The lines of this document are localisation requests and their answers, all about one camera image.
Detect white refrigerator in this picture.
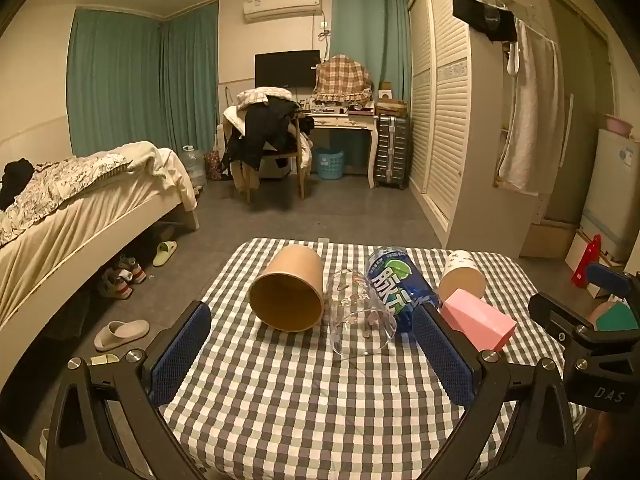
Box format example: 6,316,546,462
579,127,640,264

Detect beige slipper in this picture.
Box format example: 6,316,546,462
93,320,150,352

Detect cardboard box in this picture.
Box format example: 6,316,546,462
375,82,409,116

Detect brown paper cup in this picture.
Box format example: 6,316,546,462
249,243,326,334

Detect clear water jug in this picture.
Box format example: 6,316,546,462
180,144,208,189

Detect checkered tablecloth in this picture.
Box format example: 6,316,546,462
159,237,587,480

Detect black television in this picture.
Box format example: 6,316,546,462
254,50,321,90

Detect grey sneakers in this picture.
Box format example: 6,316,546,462
96,255,148,301

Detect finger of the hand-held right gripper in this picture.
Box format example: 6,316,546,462
528,292,597,345
586,262,636,302

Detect plaid cloth cover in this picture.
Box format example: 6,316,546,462
314,54,374,107

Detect white patterned paper cup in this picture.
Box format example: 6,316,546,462
438,250,487,302

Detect grey suitcase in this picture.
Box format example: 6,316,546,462
374,113,411,191

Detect black clothing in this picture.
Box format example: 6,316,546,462
0,158,36,212

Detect pink basin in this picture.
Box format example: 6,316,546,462
603,114,640,137

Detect bed with beige sheet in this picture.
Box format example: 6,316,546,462
0,141,201,331

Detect patterned bag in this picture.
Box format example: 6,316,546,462
203,150,224,182

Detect blue plastic basket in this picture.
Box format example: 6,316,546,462
314,148,345,181

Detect green slipper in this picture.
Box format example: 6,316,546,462
152,240,179,267

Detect clear glass cup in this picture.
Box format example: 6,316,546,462
325,269,399,359

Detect chair piled with clothes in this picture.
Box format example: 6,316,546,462
219,87,315,196

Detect white louvred wardrobe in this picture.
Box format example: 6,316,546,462
406,0,553,261

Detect blue drink bottle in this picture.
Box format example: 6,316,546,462
364,246,444,334

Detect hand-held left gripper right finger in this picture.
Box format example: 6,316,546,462
413,303,589,480

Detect teal and pink box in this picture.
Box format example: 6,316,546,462
587,300,640,332

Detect person's right forearm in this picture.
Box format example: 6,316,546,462
591,406,640,480

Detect white desk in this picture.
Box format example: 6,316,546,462
299,101,380,189

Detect wooden chair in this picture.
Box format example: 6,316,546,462
227,117,313,205

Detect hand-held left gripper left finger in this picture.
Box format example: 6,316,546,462
45,301,212,480

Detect black hanging bag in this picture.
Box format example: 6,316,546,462
452,0,519,44

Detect white towel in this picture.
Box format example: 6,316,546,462
499,19,567,195

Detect floral blanket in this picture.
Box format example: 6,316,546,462
0,152,132,243

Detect green curtain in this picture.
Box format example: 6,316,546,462
67,1,221,158
331,0,412,92

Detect white air conditioner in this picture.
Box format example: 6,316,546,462
243,0,322,24

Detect red bottle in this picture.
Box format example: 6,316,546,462
572,234,603,289

